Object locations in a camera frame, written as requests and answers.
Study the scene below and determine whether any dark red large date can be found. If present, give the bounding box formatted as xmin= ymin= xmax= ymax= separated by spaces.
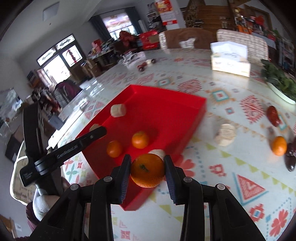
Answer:
xmin=285 ymin=139 xmax=296 ymax=172

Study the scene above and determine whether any white tissue box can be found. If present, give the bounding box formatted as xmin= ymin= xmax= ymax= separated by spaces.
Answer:
xmin=210 ymin=41 xmax=251 ymax=77

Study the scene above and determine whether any white bowl of greens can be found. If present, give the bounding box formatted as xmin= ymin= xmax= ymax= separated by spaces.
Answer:
xmin=261 ymin=59 xmax=295 ymax=104

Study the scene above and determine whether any brown chair back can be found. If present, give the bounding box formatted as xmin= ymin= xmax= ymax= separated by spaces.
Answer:
xmin=159 ymin=28 xmax=217 ymax=49

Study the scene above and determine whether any white patterned chair back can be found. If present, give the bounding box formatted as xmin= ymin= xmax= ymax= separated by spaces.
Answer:
xmin=216 ymin=29 xmax=269 ymax=63

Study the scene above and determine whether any red wall calendar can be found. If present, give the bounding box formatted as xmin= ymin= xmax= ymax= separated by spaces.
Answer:
xmin=154 ymin=0 xmax=178 ymax=26

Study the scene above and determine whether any red jujube date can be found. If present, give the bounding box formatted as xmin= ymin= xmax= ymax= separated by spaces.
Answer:
xmin=266 ymin=106 xmax=281 ymax=127

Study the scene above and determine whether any orange tangerine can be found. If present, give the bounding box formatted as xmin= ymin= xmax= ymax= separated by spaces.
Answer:
xmin=132 ymin=131 xmax=149 ymax=149
xmin=130 ymin=154 xmax=165 ymax=188
xmin=271 ymin=136 xmax=287 ymax=156
xmin=106 ymin=140 xmax=122 ymax=158

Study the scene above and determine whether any red tray box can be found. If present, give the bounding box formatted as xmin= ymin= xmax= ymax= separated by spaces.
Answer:
xmin=76 ymin=84 xmax=207 ymax=212

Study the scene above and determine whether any small fruits far table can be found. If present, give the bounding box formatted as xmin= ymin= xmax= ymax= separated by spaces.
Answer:
xmin=137 ymin=59 xmax=156 ymax=72

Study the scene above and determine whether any gloved hand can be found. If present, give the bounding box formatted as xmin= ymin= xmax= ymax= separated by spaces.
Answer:
xmin=33 ymin=189 xmax=59 ymax=221

